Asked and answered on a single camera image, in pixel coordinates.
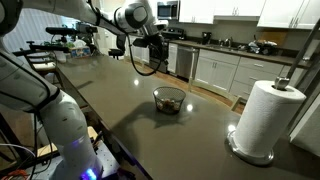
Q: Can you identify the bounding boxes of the window blinds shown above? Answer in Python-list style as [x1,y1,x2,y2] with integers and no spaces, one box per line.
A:
[3,8,79,53]

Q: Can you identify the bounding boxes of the white plastic bag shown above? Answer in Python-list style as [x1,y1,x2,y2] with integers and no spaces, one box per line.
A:
[72,38,88,49]

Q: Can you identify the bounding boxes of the tissue box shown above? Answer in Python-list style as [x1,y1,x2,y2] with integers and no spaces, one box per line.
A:
[69,45,92,59]

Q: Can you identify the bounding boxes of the light wooden board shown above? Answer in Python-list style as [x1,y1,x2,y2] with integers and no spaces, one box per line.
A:
[36,125,100,158]

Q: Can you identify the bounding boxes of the white wall cabinets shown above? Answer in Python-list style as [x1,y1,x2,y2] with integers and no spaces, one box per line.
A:
[178,0,320,31]

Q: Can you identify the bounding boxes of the white paper towel roll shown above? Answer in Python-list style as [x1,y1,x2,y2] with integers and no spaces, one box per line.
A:
[233,79,307,158]

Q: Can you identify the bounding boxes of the wooden cutting board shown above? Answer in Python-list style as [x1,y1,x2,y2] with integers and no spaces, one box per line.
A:
[259,31,288,46]

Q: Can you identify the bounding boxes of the pile of dishes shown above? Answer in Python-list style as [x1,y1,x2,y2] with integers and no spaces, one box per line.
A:
[246,34,279,56]

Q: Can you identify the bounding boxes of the dark kitchen countertop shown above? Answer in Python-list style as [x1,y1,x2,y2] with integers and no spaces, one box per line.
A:
[169,39,311,70]

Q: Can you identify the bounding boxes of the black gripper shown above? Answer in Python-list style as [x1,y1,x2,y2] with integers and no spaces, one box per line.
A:
[146,32,168,65]

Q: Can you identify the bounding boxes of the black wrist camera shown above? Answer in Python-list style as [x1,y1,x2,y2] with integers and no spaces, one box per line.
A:
[132,37,150,48]

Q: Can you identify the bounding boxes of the robot mounting platform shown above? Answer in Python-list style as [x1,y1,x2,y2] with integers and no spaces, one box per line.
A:
[33,141,121,180]

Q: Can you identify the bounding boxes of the metal sink faucet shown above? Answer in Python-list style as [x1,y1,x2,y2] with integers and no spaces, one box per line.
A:
[218,36,234,48]

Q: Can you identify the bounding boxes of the brown toy food pieces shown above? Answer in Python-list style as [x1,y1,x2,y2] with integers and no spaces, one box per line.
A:
[157,98,181,113]

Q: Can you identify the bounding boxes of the orange cable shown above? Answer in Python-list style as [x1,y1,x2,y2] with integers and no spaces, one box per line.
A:
[0,168,33,180]

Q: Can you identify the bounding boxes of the black coffee maker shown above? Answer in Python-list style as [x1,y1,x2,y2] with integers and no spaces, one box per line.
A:
[201,31,213,46]

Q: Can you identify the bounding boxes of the white cable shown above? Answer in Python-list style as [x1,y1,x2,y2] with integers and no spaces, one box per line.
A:
[0,143,37,159]

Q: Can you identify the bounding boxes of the black base cable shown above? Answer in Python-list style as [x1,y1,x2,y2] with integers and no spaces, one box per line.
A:
[29,111,56,180]

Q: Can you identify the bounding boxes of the silver wall microwave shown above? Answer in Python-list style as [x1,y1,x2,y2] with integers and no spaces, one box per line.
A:
[156,0,181,21]

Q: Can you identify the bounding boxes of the black camera rig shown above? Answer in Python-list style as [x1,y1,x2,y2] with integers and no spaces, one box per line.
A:
[44,21,99,46]

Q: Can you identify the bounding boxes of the black kitchen stove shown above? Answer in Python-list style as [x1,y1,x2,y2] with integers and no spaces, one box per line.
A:
[148,27,186,74]

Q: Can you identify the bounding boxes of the grey base cabinets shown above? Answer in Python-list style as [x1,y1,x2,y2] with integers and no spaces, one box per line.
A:
[166,42,306,101]

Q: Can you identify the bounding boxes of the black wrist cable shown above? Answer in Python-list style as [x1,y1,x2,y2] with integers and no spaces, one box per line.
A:
[125,33,165,77]

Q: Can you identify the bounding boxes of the stainless steel dishwasher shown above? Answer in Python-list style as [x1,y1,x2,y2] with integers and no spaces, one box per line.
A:
[175,44,200,81]

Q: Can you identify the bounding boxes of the wooden chair with seat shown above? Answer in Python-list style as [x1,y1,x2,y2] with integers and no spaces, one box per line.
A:
[23,49,64,86]

